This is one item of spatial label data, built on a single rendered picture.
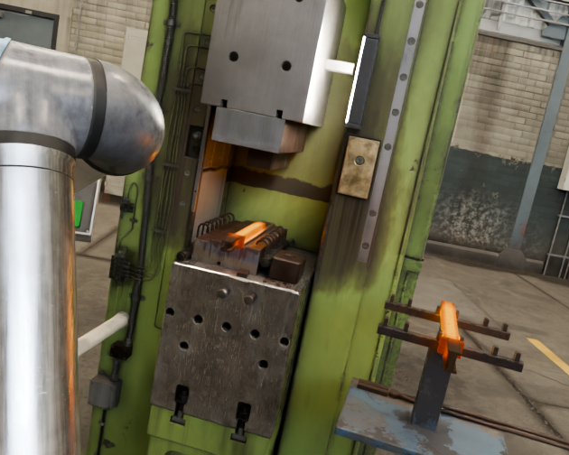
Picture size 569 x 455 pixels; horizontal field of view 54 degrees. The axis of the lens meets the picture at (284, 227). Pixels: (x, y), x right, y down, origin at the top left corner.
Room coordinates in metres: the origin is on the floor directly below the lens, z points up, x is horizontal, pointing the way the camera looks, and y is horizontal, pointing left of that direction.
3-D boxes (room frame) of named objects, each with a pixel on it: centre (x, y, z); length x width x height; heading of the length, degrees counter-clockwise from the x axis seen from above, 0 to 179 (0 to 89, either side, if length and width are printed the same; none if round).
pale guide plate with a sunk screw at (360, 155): (1.66, -0.18, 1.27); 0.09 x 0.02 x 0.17; 81
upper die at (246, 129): (1.79, 0.12, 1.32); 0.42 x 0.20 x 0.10; 171
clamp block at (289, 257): (1.61, -0.03, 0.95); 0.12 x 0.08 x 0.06; 171
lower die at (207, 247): (1.79, 0.12, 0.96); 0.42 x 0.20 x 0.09; 171
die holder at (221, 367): (1.79, 0.06, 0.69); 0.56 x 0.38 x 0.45; 171
